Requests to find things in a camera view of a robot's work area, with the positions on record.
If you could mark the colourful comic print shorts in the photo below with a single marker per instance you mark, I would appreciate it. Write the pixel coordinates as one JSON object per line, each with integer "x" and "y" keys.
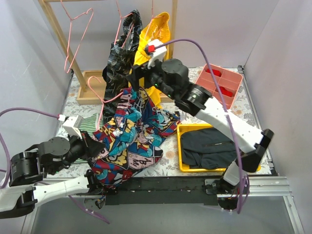
{"x": 132, "y": 138}

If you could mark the dark leaf print shorts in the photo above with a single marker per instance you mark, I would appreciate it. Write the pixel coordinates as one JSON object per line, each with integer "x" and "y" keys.
{"x": 122, "y": 55}

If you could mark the red cloth middle compartment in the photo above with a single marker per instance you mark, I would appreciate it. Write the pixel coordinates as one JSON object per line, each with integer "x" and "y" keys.
{"x": 226, "y": 92}

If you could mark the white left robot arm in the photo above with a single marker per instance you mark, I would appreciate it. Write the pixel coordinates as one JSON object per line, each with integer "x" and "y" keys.
{"x": 22, "y": 191}

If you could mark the yellow plastic tray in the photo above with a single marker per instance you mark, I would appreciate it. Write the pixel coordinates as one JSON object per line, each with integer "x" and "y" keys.
{"x": 181, "y": 129}

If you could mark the dark navy garment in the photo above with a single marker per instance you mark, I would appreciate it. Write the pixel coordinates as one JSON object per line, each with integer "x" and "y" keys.
{"x": 207, "y": 149}

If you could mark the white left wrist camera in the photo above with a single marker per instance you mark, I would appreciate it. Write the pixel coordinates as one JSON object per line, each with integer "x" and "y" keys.
{"x": 71, "y": 124}

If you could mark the green striped shirt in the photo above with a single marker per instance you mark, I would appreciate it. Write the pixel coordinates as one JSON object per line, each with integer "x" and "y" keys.
{"x": 91, "y": 124}

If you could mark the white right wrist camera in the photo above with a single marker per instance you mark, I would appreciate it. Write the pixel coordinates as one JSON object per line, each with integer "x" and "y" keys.
{"x": 156, "y": 50}

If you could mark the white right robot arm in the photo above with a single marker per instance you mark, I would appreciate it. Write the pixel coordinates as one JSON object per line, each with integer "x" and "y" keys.
{"x": 250, "y": 141}

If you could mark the floral table cloth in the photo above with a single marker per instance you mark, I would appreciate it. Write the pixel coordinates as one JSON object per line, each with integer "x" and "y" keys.
{"x": 169, "y": 164}

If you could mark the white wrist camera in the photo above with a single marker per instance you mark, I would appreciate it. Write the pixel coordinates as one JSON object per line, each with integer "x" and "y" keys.
{"x": 71, "y": 124}
{"x": 156, "y": 50}

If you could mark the pink hanger with yellow shorts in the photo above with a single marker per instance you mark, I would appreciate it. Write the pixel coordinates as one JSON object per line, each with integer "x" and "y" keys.
{"x": 150, "y": 32}

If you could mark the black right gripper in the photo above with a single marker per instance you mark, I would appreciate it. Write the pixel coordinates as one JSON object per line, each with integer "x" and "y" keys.
{"x": 138, "y": 75}

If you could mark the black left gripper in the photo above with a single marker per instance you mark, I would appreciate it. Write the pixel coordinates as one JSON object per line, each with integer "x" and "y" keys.
{"x": 88, "y": 145}

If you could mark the red cloth upper compartment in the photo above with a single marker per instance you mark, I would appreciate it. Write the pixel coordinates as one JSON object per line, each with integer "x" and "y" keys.
{"x": 215, "y": 72}

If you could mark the yellow shorts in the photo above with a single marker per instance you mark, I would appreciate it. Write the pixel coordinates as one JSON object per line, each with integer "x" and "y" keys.
{"x": 141, "y": 57}

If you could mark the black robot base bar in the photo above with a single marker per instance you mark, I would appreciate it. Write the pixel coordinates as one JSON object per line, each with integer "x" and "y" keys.
{"x": 166, "y": 190}

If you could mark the pink divided organiser box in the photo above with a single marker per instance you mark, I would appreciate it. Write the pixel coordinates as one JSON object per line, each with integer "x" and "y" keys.
{"x": 228, "y": 79}

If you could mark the wooden clothes rack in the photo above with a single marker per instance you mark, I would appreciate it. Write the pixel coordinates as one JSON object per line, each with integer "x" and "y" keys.
{"x": 90, "y": 91}

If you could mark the red cloth compartment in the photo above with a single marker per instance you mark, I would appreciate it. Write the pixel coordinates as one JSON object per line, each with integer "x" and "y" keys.
{"x": 226, "y": 92}
{"x": 215, "y": 72}

